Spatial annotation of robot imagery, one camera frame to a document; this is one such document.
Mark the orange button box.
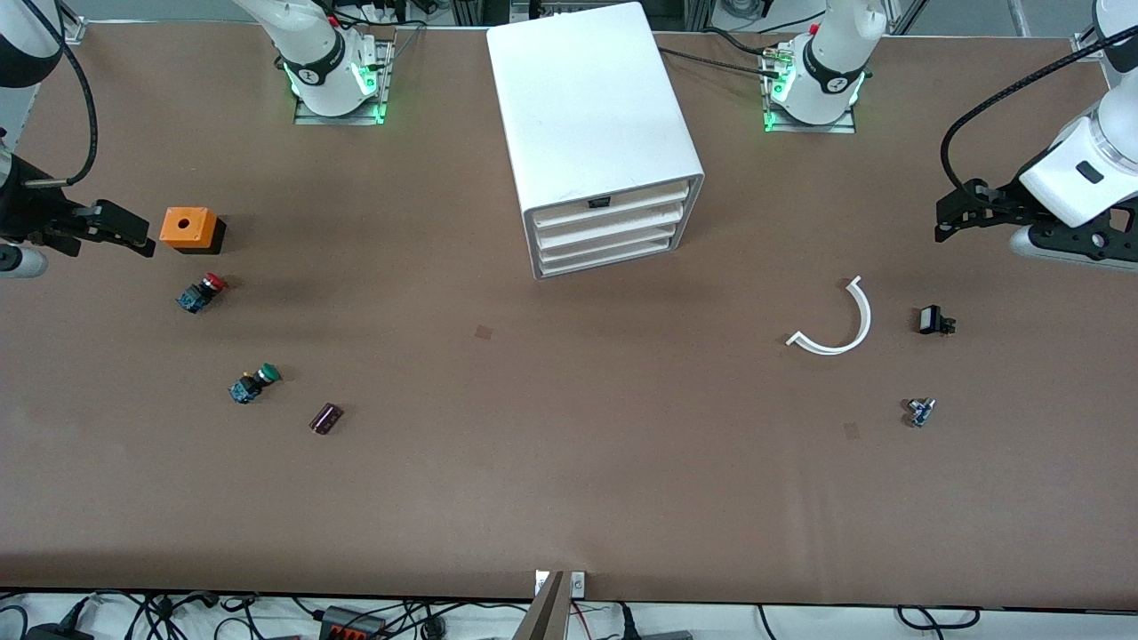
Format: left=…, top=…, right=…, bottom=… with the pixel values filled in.
left=159, top=206, right=228, bottom=256

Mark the red push button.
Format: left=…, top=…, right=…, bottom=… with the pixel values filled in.
left=175, top=272, right=229, bottom=314

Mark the green push button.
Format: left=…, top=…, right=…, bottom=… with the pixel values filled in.
left=228, top=362, right=283, bottom=405

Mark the white curved plastic piece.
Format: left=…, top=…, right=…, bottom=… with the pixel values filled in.
left=786, top=276, right=873, bottom=356

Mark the black power strip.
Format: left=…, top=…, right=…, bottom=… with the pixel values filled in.
left=320, top=605, right=389, bottom=640

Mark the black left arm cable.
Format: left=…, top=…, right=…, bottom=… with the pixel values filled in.
left=940, top=30, right=1138, bottom=193

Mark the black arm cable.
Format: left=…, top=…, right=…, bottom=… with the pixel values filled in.
left=25, top=0, right=98, bottom=189
left=940, top=30, right=1138, bottom=193

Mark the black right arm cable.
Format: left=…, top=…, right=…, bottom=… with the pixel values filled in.
left=25, top=0, right=98, bottom=189

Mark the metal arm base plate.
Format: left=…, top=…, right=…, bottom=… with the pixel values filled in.
left=293, top=39, right=395, bottom=126
left=762, top=49, right=858, bottom=135

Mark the black base power cable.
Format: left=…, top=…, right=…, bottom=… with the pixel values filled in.
left=656, top=44, right=785, bottom=79

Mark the black looped floor cable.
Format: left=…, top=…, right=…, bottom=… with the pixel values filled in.
left=896, top=605, right=982, bottom=630

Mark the brown camera post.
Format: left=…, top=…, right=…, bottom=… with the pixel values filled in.
left=513, top=571, right=569, bottom=640

